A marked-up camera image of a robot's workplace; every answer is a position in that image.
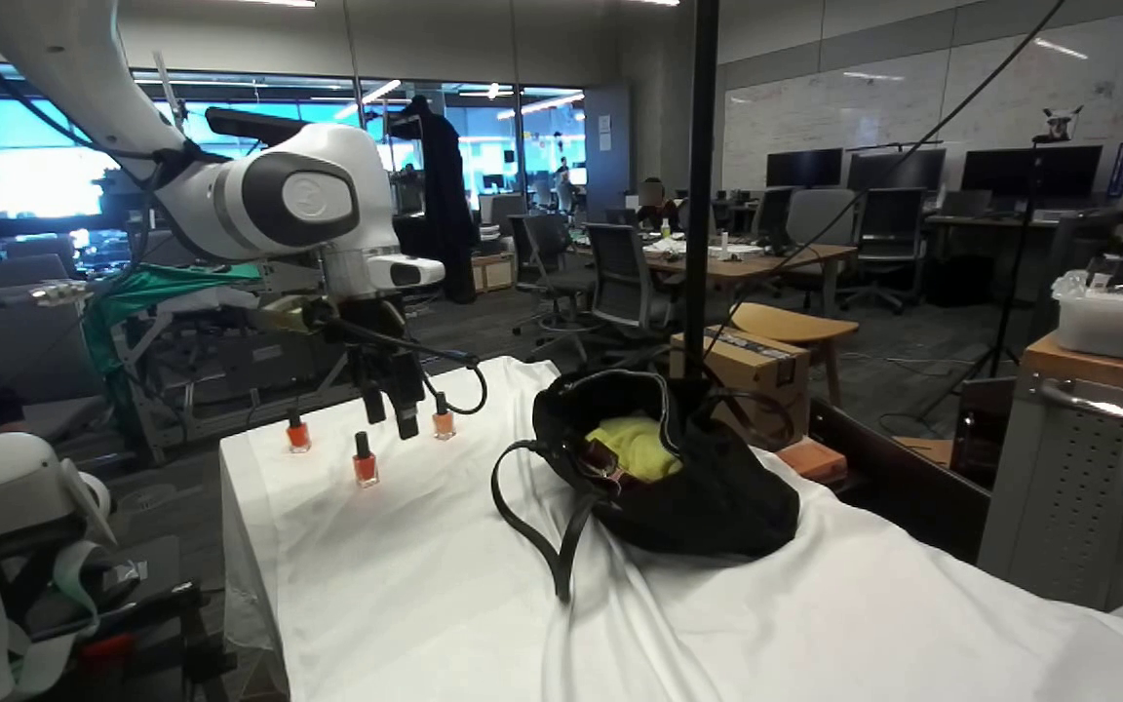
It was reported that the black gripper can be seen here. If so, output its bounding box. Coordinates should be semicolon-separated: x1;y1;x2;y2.
323;298;434;445

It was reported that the red-orange nail polish bottle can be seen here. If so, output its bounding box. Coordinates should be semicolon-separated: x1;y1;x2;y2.
348;428;383;488
279;405;314;457

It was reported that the white tablecloth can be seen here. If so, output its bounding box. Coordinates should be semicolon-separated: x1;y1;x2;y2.
219;350;1123;702

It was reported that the black hanging jacket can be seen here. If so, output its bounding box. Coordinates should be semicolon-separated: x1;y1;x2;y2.
388;91;479;303

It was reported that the grey office chair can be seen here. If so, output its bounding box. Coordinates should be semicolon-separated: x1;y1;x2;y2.
579;218;680;348
511;210;594;335

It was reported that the yellow cloth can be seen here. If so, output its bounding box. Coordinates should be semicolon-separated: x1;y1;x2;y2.
579;415;685;488

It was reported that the green cloth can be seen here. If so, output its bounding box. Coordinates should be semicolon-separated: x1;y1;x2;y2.
78;260;264;383

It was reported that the seated person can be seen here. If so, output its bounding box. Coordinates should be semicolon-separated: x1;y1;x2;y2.
637;172;685;238

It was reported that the grey armchair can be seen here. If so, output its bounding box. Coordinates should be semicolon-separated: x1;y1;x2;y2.
0;272;108;445

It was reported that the cardboard box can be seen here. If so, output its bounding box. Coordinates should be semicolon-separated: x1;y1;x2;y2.
667;324;815;450

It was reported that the black vertical pole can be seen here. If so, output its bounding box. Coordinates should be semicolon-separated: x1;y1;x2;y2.
676;0;726;440

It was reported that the wooden office table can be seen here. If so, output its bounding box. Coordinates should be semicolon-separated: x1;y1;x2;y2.
637;234;858;318

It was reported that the orange block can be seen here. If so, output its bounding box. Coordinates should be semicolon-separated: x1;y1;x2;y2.
776;433;850;488

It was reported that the dark brown crate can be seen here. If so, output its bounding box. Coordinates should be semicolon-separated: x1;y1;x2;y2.
804;397;998;565

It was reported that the black office chair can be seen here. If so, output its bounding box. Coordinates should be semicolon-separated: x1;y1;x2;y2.
845;185;933;312

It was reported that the grey cabinet with wooden top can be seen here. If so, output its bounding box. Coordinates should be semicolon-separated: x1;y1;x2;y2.
973;328;1123;608

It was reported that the wide black computer monitor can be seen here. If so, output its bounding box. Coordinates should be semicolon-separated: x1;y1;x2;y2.
958;140;1107;208

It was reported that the white plastic tub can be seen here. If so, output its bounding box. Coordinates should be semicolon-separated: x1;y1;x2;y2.
1049;266;1123;362

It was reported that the black tripod stand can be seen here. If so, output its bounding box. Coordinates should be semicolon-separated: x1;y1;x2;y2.
911;104;1089;424

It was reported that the black camera bar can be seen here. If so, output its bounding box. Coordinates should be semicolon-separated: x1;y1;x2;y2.
204;104;310;149

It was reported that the black bag with strap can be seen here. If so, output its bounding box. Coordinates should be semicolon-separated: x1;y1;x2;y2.
487;362;807;605

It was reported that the black hanging cable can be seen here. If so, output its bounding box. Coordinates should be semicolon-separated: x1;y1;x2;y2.
741;0;1067;284

